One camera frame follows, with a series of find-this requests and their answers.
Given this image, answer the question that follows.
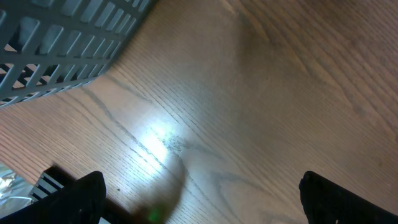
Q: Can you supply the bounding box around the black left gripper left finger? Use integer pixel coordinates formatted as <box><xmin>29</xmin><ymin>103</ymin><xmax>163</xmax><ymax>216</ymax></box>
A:
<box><xmin>1</xmin><ymin>170</ymin><xmax>106</xmax><ymax>224</ymax></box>

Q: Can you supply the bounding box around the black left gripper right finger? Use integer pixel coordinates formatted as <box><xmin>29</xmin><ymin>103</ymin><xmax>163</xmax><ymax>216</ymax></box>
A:
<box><xmin>299</xmin><ymin>171</ymin><xmax>397</xmax><ymax>224</ymax></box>

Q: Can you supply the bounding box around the dark grey plastic basket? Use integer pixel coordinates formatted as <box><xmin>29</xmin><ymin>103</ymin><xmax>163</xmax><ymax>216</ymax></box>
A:
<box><xmin>1</xmin><ymin>0</ymin><xmax>156</xmax><ymax>108</ymax></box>

